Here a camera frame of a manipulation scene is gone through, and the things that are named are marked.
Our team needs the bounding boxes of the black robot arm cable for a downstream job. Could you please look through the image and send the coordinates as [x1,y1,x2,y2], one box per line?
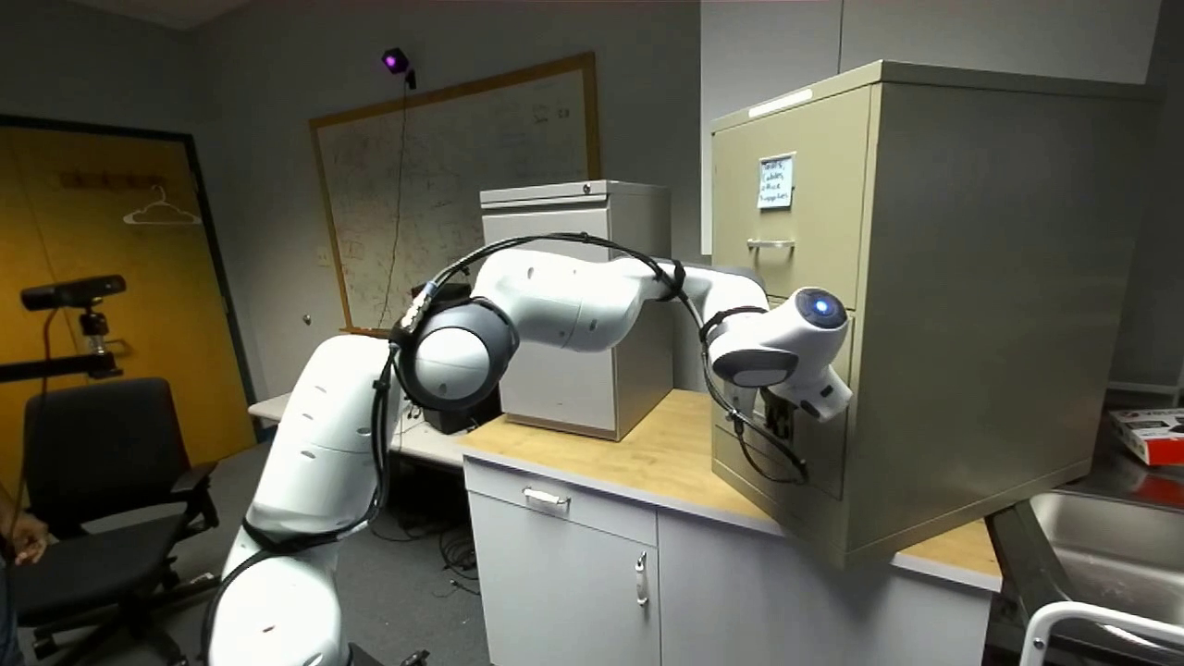
[367,231,813,488]

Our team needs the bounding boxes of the wall camera with purple light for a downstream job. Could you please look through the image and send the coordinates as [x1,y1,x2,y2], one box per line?
[377,44,423,94]

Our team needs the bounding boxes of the white paper label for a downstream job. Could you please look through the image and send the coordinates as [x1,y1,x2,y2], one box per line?
[750,153,801,216]

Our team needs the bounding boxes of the grey base cabinet drawer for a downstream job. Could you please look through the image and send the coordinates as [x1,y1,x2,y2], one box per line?
[464,456,661,547]

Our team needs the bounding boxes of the bare person hand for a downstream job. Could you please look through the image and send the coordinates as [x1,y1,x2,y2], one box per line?
[0,509,58,575]

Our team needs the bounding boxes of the yellow wooden door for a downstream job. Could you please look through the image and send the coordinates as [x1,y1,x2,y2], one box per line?
[0,116,264,496]

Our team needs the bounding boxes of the grey base cabinet door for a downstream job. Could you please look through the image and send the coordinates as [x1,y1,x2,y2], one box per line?
[467,494,661,666]

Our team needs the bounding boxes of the black office chair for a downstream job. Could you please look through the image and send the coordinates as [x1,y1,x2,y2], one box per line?
[8,373,229,666]

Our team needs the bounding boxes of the stainless steel sink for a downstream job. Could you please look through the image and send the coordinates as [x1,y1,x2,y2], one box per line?
[1025,488,1184,666]

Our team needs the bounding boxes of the black stereo camera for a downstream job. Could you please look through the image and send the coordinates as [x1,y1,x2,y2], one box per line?
[15,272,129,316]

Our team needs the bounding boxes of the white tube frame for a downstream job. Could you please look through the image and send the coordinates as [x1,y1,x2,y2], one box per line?
[1019,600,1184,666]

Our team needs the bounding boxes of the red and white box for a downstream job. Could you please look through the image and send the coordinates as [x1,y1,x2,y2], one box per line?
[1108,409,1184,475]

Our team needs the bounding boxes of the white clothes hanger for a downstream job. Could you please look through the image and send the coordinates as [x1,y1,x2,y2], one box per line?
[119,181,209,232]

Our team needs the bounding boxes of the metal handle of labelled drawer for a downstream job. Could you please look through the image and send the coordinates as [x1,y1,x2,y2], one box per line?
[745,232,801,266]

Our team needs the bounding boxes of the beige metal filing cabinet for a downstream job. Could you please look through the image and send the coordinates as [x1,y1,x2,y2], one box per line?
[703,60,1163,575]

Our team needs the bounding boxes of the beige drawer with paper label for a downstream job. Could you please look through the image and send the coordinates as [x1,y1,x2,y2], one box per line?
[707,86,883,316]

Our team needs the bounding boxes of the wood framed whiteboard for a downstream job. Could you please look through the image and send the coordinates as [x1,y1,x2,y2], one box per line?
[307,49,607,341]

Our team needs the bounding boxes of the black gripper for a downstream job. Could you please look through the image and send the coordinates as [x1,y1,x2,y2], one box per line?
[758,390,807,449]

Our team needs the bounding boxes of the grey metal filing cabinet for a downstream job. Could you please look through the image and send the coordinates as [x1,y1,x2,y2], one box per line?
[474,178,677,445]

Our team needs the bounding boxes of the black camera stand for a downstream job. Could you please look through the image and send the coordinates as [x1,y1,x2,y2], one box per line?
[0,308,129,390]

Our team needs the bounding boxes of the grey base cabinet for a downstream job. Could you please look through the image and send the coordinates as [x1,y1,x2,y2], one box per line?
[464,451,1012,666]

